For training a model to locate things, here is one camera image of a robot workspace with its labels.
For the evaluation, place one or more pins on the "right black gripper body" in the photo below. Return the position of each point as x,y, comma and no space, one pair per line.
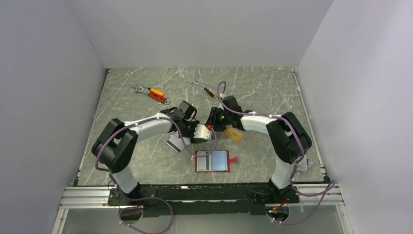
219,119

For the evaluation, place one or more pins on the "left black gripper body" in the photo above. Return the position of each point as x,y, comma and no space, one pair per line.
188,129

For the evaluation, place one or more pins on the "silver VIP card stack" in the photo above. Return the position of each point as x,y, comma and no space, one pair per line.
176,142

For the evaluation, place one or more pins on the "single silver card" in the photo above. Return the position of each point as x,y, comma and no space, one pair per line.
203,162

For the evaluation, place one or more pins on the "red leather card holder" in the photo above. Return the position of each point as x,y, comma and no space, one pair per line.
220,161

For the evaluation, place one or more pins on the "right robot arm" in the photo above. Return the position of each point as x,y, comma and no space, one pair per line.
288,137

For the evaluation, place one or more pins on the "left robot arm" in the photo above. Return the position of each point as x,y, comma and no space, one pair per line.
115,145

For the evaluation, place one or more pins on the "orange gold card stack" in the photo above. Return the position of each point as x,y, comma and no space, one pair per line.
234,134

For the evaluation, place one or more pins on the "orange red adjustable wrench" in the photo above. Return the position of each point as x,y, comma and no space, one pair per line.
153,93

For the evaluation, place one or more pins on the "clear plastic parts box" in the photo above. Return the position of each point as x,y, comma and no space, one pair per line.
303,164

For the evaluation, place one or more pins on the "black yellow handled wrench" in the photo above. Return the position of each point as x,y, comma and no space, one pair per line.
207,89

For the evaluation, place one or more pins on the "black aluminium base frame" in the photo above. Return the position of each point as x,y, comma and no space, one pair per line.
199,199

